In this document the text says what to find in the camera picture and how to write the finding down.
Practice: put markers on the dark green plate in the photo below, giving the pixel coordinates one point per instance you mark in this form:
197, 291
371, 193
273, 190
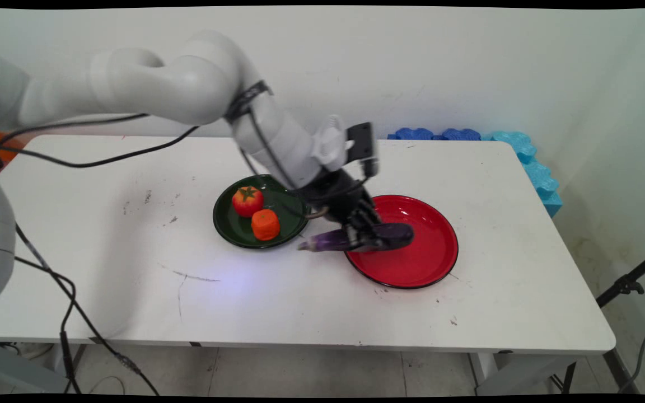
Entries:
233, 226

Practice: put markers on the red toy tomato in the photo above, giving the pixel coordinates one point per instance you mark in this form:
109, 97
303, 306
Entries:
247, 201

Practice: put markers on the black tripod stand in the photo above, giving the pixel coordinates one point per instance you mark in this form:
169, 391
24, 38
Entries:
627, 285

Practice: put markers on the dark blue foam piece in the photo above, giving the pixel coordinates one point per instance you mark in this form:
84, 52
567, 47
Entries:
461, 134
414, 134

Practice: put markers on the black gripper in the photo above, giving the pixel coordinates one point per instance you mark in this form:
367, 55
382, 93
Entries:
336, 196

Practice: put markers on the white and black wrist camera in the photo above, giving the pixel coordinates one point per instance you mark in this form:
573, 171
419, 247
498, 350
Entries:
350, 143

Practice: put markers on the purple toy eggplant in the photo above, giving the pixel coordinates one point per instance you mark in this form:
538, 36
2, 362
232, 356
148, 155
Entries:
395, 234

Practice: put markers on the black table leg frame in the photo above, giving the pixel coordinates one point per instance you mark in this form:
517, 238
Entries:
616, 369

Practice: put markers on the orange toy carrot piece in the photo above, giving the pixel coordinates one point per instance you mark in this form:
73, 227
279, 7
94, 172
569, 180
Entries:
265, 225

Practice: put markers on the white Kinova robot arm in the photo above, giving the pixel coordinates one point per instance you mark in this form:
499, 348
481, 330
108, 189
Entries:
188, 84

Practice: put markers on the red plate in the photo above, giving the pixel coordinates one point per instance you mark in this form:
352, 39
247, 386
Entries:
423, 246

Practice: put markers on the light blue foam mat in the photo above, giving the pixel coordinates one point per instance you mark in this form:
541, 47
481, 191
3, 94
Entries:
535, 173

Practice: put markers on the orange object behind table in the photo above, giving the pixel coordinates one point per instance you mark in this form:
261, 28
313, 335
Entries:
8, 146

